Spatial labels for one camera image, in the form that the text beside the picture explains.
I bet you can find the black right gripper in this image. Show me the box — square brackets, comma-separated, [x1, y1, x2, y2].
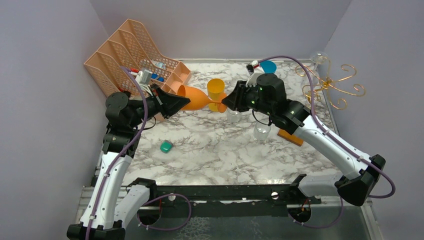
[221, 80, 274, 117]

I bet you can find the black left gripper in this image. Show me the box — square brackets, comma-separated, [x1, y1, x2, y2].
[128, 83, 191, 128]

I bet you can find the yellow plastic wine glass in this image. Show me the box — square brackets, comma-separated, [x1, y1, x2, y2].
[207, 78, 225, 102]

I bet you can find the orange plastic wine glass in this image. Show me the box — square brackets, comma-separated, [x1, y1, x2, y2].
[177, 85, 227, 113]

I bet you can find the clear wine glass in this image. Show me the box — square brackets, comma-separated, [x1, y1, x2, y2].
[295, 51, 328, 100]

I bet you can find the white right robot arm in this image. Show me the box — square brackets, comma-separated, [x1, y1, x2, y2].
[221, 73, 386, 206]

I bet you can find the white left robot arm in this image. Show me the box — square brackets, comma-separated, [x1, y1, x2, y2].
[66, 84, 190, 240]

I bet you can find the blue plastic wine glass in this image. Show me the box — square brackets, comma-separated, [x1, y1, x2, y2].
[260, 60, 277, 74]

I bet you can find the wooden rack base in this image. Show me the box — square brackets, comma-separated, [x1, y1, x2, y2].
[277, 129, 304, 147]

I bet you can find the clear tumbler left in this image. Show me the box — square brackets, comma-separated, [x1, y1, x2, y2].
[226, 108, 242, 123]

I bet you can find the clear tumbler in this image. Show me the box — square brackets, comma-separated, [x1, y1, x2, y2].
[253, 122, 271, 143]
[226, 108, 242, 123]

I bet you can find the blue item in organizer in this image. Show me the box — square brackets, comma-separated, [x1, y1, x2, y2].
[151, 73, 165, 83]

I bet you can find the clear tumbler right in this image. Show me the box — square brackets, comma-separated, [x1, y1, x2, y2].
[253, 122, 271, 143]

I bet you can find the green small box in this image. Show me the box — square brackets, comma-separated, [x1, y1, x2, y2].
[160, 140, 174, 154]

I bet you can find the peach plastic file organizer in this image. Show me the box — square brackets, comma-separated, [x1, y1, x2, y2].
[84, 19, 192, 97]

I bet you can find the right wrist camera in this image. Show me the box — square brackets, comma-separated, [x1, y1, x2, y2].
[245, 60, 265, 88]

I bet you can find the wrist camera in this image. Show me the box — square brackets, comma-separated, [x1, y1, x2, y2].
[135, 68, 153, 92]
[245, 60, 265, 88]

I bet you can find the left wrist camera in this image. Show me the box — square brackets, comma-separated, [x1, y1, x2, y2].
[135, 68, 153, 92]

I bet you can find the gold wire glass rack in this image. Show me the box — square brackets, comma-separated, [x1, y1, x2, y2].
[302, 57, 366, 103]

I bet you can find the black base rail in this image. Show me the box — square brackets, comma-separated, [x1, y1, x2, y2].
[136, 183, 321, 220]

